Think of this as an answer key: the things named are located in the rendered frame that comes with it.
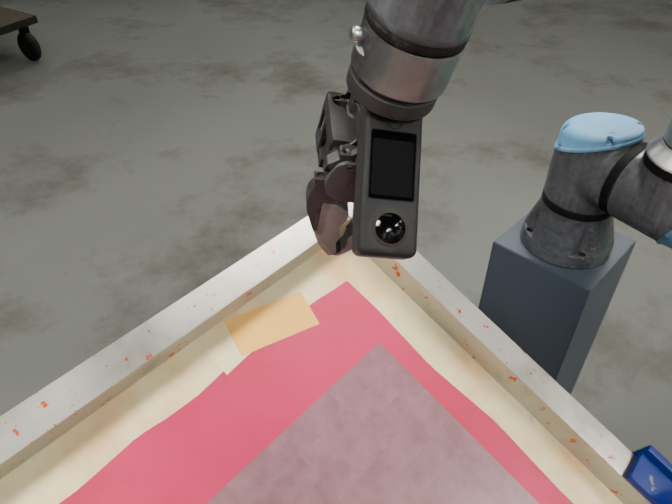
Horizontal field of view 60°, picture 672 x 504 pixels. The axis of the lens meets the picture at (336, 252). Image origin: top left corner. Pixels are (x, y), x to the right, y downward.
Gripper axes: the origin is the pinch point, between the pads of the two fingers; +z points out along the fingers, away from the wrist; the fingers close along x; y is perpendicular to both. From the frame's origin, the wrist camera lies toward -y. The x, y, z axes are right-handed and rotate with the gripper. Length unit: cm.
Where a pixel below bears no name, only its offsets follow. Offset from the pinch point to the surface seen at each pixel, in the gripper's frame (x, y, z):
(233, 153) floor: -7, 228, 214
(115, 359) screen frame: 20.5, -7.1, 10.9
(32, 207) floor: 99, 182, 225
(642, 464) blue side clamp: -38.2, -17.7, 13.0
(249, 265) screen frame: 7.3, 5.3, 11.1
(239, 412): 7.9, -10.9, 15.1
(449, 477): -15.4, -17.7, 16.4
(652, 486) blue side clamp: -38.5, -20.1, 13.1
